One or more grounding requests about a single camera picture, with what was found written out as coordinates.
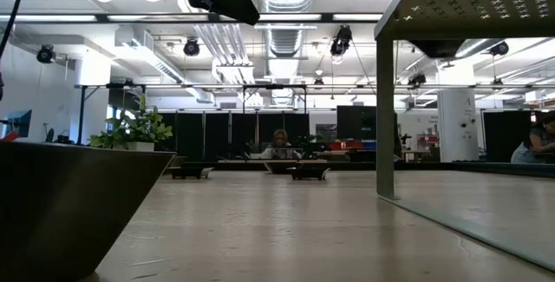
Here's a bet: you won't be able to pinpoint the red storage bins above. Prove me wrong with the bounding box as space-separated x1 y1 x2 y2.
327 141 366 152

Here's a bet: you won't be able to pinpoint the distant wooden table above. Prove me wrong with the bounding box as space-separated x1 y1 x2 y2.
216 158 330 164

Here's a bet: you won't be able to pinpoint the black rectangular mini plate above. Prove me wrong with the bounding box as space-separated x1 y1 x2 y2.
287 167 332 182

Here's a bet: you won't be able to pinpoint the black distant rig frame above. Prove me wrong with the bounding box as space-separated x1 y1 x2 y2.
74 82 555 147

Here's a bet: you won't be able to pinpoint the green perforated metal shelf riser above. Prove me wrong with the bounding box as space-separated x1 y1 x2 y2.
373 0 555 272

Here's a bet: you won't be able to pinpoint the green plant in white pot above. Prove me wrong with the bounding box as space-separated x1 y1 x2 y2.
88 94 174 152

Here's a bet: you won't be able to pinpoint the small dark potted plant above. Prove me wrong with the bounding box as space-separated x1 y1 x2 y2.
298 133 324 155

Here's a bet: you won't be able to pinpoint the black partition panel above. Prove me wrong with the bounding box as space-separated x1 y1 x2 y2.
482 110 535 163

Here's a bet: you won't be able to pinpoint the silver ventilation duct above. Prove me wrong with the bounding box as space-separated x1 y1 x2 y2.
258 0 318 108

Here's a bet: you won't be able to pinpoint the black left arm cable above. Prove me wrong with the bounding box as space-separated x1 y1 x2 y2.
0 0 28 60

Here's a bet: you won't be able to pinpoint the white round column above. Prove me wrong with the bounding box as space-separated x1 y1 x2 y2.
436 89 480 163

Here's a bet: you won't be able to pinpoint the black overhead light bar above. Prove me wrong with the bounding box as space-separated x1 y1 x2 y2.
0 11 383 24

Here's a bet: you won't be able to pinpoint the person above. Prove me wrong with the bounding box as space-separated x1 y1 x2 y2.
510 112 555 165
259 128 303 161

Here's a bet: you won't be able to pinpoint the black folding partition screen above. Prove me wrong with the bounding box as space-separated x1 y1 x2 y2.
158 111 311 161

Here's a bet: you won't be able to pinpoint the large black bin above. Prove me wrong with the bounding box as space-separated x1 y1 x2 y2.
0 141 177 282

